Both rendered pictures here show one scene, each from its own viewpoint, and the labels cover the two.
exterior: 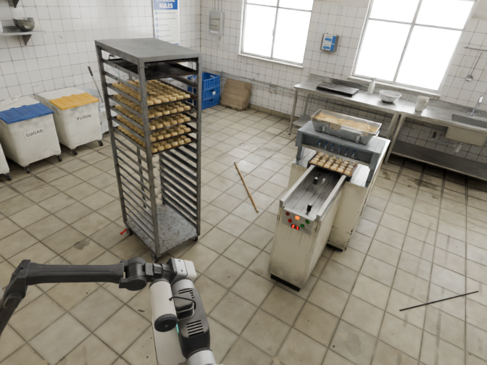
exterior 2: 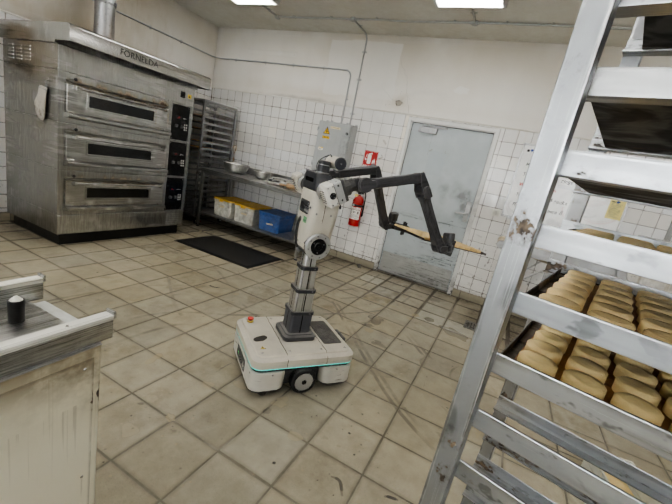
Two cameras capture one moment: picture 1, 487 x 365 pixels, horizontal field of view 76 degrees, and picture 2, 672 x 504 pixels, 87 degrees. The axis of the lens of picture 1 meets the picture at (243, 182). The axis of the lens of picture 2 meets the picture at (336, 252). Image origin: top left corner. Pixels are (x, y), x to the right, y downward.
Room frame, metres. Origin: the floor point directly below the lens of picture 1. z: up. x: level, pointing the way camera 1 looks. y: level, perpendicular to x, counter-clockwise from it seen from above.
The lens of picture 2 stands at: (2.74, 0.13, 1.36)
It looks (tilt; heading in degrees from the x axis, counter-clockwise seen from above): 14 degrees down; 175
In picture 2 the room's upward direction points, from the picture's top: 12 degrees clockwise
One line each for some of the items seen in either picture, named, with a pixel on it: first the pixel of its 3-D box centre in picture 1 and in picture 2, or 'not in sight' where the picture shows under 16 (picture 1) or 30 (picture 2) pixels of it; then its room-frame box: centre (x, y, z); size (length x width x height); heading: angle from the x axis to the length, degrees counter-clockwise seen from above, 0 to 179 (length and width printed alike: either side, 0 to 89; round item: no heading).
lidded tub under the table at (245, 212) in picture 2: not in sight; (252, 213); (-2.62, -0.71, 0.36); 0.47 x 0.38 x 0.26; 151
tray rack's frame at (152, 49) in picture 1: (156, 156); not in sight; (2.36, 0.77, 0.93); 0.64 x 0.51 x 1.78; 47
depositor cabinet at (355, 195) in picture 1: (336, 183); not in sight; (3.05, -1.06, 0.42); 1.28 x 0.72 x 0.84; 152
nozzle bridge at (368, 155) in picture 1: (337, 151); not in sight; (2.63, -0.84, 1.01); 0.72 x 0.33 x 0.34; 62
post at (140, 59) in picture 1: (151, 175); (518, 366); (1.99, 0.70, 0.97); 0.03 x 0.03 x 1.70; 47
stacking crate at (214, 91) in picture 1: (204, 90); not in sight; (6.51, 1.00, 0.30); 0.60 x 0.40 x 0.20; 151
